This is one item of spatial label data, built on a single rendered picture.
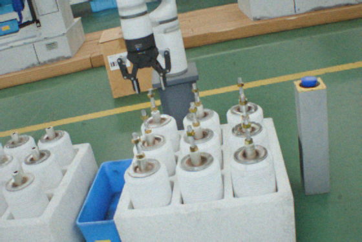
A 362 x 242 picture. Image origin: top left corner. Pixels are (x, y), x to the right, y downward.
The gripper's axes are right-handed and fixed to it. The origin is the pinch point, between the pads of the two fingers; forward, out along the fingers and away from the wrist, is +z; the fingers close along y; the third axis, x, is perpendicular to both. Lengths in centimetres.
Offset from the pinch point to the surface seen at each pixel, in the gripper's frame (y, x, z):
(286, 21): 57, 172, 31
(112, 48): -37, 91, 12
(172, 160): 4.6, -13.7, 15.0
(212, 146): 15.3, -15.2, 11.5
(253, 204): 23.4, -31.1, 17.3
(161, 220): 3.5, -31.7, 18.9
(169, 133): 3.0, -3.8, 12.6
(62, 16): -91, 165, 1
